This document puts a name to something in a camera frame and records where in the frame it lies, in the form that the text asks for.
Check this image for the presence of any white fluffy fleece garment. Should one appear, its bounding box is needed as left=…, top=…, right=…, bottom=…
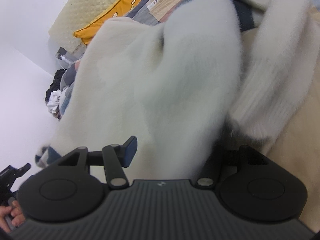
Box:
left=35, top=0, right=318, bottom=181

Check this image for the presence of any white clothes pile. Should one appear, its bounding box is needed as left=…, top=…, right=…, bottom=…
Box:
left=47, top=89, right=62, bottom=118

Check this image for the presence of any black clothes pile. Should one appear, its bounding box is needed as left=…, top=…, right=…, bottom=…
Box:
left=44, top=69, right=66, bottom=103

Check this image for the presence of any person's left hand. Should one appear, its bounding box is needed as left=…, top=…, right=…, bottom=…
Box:
left=0, top=200, right=25, bottom=233

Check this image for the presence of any patchwork quilt cover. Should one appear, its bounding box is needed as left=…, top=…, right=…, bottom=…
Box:
left=58, top=0, right=320, bottom=227

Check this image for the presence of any yellow crown cushion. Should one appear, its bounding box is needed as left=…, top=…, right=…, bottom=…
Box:
left=73, top=0, right=141, bottom=45

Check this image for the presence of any cream quilted headboard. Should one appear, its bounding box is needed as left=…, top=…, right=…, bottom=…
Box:
left=48, top=0, right=116, bottom=54

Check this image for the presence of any grey wall socket plate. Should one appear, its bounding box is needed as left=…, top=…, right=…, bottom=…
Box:
left=55, top=47, right=67, bottom=61

